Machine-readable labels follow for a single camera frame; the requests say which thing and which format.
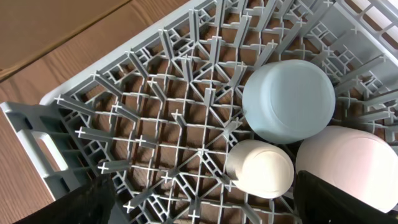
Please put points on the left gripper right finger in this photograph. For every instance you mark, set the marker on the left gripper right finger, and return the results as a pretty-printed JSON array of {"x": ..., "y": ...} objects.
[{"x": 317, "y": 201}]

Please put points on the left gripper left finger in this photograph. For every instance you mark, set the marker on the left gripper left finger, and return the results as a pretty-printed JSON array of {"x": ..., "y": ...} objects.
[{"x": 91, "y": 203}]

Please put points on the pink bowl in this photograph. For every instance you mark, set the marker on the pink bowl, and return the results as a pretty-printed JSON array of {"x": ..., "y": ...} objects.
[{"x": 357, "y": 162}]

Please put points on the white cup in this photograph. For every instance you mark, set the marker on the white cup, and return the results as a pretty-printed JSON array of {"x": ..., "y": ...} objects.
[{"x": 260, "y": 169}]

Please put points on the light blue bowl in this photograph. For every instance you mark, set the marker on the light blue bowl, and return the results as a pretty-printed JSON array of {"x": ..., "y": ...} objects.
[{"x": 288, "y": 101}]

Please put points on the grey dishwasher rack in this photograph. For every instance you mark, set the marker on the grey dishwasher rack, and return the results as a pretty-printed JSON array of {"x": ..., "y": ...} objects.
[{"x": 161, "y": 112}]

